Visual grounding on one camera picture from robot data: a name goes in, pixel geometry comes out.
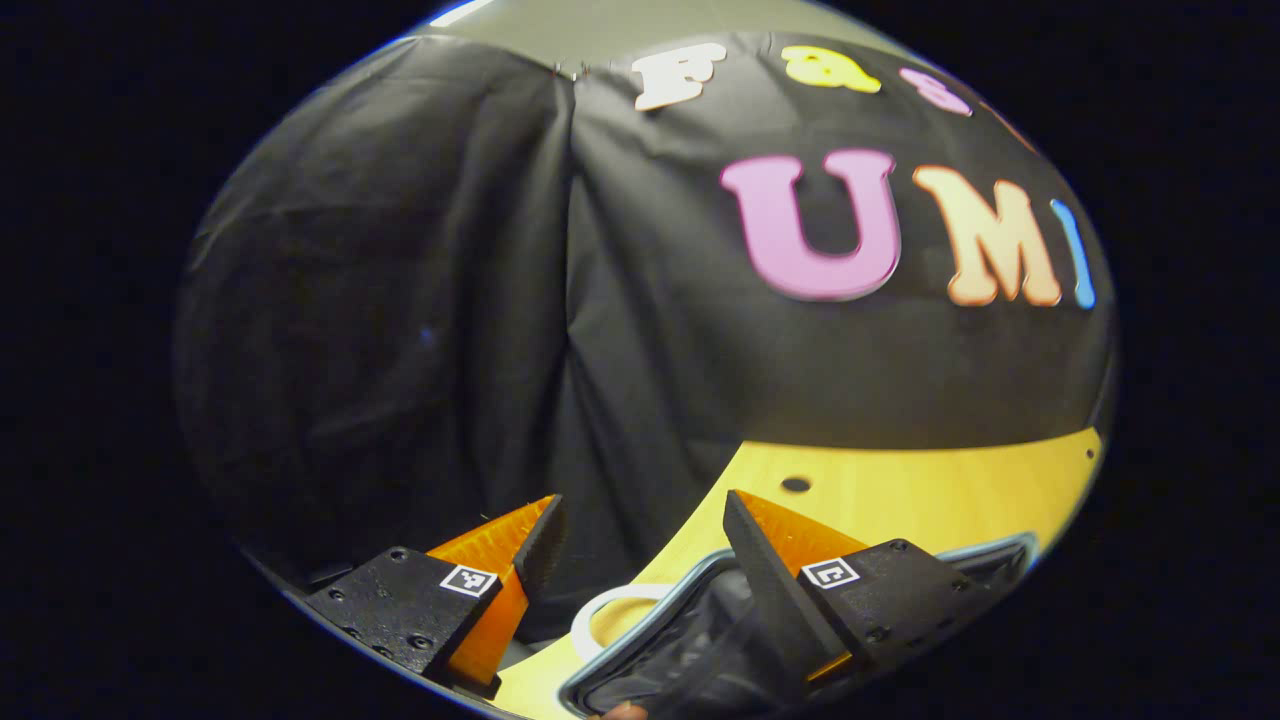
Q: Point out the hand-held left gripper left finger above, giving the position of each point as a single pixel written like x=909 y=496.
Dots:
x=538 y=545

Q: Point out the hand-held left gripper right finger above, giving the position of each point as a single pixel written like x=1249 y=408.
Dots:
x=775 y=600

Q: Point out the light blue suitcase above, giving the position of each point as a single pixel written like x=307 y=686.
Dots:
x=660 y=650

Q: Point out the black backdrop cloth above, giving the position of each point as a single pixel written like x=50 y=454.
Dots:
x=650 y=350

